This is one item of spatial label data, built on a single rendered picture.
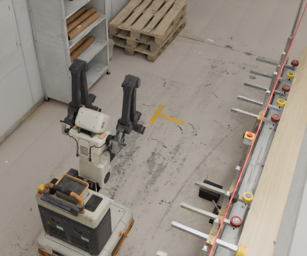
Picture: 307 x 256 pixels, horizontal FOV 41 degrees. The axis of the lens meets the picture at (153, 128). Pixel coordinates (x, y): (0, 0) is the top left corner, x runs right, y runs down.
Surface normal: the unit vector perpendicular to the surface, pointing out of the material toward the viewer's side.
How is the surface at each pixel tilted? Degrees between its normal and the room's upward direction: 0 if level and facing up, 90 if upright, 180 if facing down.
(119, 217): 0
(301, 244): 0
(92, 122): 48
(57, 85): 90
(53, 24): 90
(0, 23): 90
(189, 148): 0
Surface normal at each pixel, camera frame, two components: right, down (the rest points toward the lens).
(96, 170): -0.41, 0.50
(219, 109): 0.04, -0.73
